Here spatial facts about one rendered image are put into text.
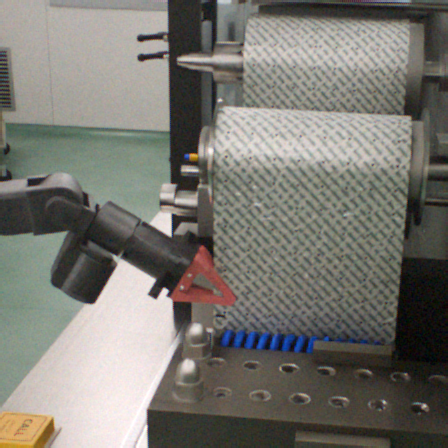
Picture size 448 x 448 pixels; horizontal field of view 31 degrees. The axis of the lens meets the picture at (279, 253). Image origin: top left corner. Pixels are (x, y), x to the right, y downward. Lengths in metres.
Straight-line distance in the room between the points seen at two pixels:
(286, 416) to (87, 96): 6.19
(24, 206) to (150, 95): 5.84
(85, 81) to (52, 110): 0.39
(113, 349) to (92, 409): 0.18
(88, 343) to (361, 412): 0.57
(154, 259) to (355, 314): 0.26
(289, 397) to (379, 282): 0.20
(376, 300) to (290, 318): 0.11
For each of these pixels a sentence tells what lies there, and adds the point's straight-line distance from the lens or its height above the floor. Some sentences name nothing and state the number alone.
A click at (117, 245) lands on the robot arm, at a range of 1.03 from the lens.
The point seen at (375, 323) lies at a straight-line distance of 1.05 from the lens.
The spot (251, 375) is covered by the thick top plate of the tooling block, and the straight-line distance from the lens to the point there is 0.97.
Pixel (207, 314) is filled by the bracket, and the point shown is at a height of 1.02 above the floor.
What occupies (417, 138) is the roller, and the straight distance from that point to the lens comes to 1.00.
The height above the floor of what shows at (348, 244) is 1.16.
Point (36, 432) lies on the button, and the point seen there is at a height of 0.92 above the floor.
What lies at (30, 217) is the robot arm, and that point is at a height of 1.19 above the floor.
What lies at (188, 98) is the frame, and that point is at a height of 1.27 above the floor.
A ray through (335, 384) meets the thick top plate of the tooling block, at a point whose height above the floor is 1.03.
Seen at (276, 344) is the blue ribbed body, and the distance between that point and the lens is 1.03.
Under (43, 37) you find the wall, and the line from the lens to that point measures 7.04.
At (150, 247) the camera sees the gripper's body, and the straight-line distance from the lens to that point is 1.02.
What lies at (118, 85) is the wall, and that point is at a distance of 6.89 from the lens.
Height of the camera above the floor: 1.50
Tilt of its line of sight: 21 degrees down
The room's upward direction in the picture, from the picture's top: 2 degrees clockwise
